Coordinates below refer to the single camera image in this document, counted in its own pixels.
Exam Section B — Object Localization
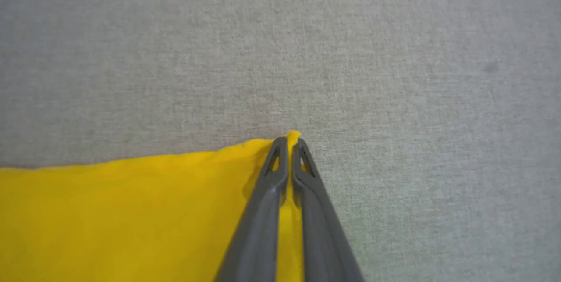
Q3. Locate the grey fabric sofa seat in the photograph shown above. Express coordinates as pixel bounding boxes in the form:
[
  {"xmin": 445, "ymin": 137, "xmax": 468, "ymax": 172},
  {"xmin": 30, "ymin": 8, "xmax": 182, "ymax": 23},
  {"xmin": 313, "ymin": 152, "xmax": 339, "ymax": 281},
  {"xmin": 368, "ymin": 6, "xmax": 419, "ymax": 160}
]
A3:
[{"xmin": 0, "ymin": 0, "xmax": 561, "ymax": 282}]

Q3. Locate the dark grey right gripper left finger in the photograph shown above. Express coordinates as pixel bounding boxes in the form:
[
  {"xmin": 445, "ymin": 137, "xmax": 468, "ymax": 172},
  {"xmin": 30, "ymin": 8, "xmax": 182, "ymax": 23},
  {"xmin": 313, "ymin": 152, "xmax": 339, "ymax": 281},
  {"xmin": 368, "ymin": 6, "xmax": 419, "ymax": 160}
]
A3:
[{"xmin": 214, "ymin": 137, "xmax": 289, "ymax": 282}]

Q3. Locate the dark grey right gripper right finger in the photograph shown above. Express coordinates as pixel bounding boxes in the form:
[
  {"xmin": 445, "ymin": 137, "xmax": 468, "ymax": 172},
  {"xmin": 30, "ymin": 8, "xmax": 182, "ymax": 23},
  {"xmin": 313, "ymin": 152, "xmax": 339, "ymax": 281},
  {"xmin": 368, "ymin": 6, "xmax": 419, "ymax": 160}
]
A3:
[{"xmin": 291, "ymin": 138, "xmax": 365, "ymax": 282}]

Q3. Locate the yellow garment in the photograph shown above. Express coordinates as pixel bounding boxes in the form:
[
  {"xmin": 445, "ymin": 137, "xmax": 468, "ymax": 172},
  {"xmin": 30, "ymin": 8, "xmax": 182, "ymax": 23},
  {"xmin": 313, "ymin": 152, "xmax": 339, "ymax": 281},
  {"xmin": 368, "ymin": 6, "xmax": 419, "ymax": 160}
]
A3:
[{"xmin": 0, "ymin": 130, "xmax": 306, "ymax": 282}]

